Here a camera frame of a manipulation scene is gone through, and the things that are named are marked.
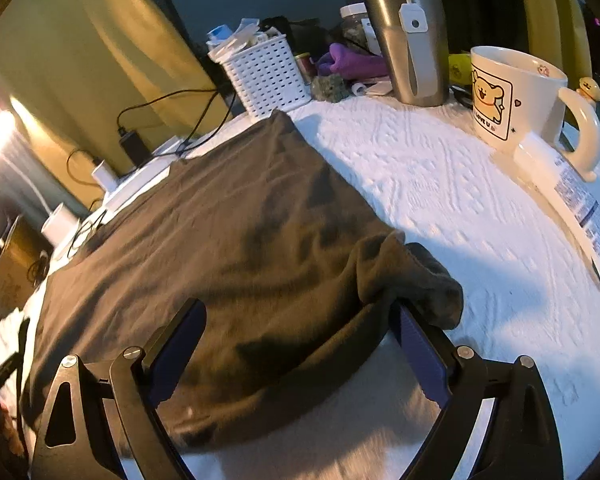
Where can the cardboard box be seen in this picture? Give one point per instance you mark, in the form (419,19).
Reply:
(10,275)

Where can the black charger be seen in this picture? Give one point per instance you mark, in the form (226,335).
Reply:
(135,147)

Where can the small white roll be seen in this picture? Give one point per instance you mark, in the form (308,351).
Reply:
(360,89)

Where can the small yellow duck figure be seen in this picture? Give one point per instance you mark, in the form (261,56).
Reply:
(591,89)

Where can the yellow curtain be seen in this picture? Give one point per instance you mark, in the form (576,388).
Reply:
(545,10)
(95,60)

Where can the small red tin can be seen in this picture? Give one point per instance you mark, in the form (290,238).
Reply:
(305,67)

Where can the white charger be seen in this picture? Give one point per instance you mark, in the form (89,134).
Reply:
(104,176)

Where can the clear jar white lid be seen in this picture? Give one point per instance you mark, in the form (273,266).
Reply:
(355,25)

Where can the white plastic basket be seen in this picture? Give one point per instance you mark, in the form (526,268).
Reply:
(267,77)

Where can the white tube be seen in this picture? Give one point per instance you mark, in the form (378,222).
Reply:
(570,195)

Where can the white blue packets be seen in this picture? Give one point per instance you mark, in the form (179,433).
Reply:
(230,40)

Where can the cream cartoon mug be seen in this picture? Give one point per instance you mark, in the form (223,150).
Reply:
(520,105)

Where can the yellow packet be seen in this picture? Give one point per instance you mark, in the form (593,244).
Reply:
(459,66)

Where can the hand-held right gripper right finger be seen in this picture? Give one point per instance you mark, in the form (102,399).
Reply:
(420,355)

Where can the white pillow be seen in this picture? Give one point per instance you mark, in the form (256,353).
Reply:
(0,330)

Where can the person's left forearm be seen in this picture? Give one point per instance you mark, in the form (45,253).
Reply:
(10,430)

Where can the white power strip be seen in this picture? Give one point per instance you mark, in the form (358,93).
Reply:
(145,175)

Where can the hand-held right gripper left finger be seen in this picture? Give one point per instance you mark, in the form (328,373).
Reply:
(180,350)

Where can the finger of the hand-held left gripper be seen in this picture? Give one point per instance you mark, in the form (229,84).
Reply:
(2,372)

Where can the purple cloth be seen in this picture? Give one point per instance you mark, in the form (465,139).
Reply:
(350,62)

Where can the grey green lump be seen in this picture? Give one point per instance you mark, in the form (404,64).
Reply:
(330,87)

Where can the dark brown t-shirt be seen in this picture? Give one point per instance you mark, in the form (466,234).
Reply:
(230,240)

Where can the white textured table cover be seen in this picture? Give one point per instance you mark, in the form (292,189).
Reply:
(430,185)

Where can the steel tumbler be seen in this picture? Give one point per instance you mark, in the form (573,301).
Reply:
(410,50)

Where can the white desk lamp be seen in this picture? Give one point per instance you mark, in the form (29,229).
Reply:
(60,225)

